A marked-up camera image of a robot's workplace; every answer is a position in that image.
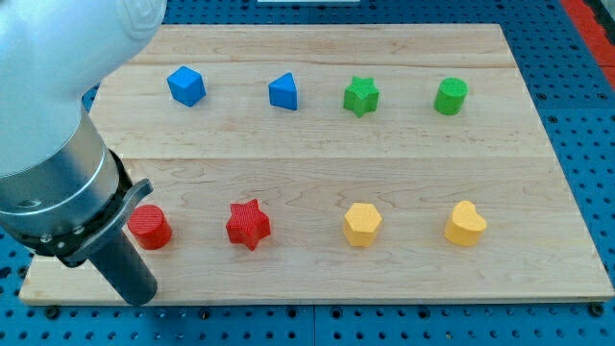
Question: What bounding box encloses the green cylinder block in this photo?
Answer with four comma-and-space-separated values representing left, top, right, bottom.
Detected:
433, 77, 469, 115

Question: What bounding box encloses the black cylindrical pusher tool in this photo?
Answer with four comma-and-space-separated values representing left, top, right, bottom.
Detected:
1, 153, 158, 306

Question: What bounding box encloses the blue cube block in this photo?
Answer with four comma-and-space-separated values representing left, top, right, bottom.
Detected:
167, 66, 207, 107

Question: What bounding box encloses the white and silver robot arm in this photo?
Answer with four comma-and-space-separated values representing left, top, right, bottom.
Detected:
1, 0, 166, 238

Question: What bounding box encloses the red cylinder block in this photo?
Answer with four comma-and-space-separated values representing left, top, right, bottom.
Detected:
127, 205, 172, 250

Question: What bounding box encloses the blue triangle block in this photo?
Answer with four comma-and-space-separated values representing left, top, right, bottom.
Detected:
268, 72, 298, 111

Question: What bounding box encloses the red star block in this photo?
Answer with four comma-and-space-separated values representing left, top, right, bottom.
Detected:
226, 199, 271, 251

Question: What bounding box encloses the yellow hexagon block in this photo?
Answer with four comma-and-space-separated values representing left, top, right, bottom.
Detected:
342, 203, 382, 247

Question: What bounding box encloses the wooden board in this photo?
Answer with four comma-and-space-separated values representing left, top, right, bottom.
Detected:
18, 23, 615, 307

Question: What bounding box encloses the yellow heart block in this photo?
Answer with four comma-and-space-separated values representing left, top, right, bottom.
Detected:
444, 200, 488, 247

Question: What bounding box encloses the green star block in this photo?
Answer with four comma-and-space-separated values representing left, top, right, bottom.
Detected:
343, 76, 380, 117

